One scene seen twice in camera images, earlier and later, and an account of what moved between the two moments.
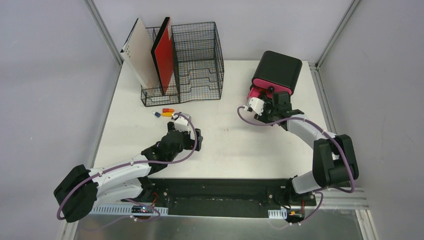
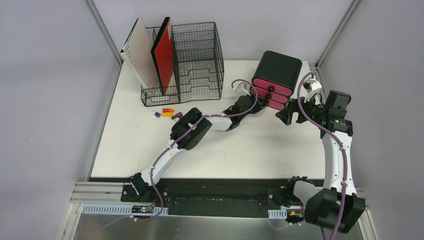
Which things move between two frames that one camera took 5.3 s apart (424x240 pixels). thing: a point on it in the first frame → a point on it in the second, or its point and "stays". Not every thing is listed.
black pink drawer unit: [275, 72] stays
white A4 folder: [137, 52] stays
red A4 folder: [163, 54] stays
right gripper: [262, 117] → [286, 114]
